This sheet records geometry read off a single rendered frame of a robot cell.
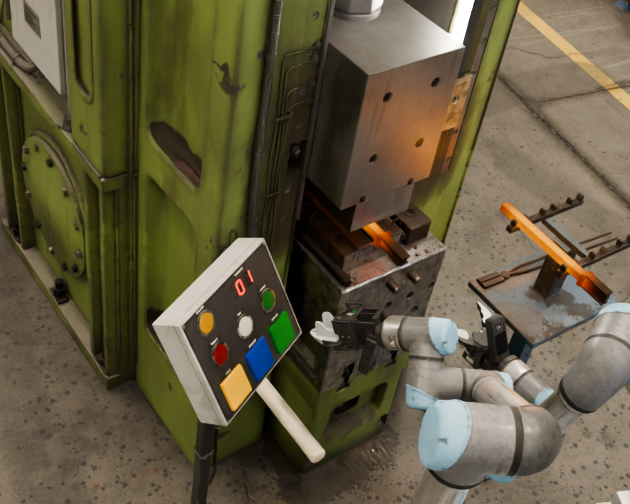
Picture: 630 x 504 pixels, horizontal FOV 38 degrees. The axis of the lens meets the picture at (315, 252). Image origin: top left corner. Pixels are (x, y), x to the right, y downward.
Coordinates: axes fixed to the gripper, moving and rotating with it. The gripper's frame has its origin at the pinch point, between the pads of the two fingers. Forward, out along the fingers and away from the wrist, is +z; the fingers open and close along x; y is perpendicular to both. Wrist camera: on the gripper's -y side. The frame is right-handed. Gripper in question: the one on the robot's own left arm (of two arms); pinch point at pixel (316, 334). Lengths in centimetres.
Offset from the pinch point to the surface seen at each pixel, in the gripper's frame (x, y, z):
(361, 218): -38.0, 8.2, 5.0
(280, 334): 1.2, 0.3, 9.6
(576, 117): -310, -95, 47
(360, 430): -51, -84, 44
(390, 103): -39, 39, -13
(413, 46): -49, 48, -17
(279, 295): -4.3, 7.7, 10.4
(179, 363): 27.0, 12.0, 15.6
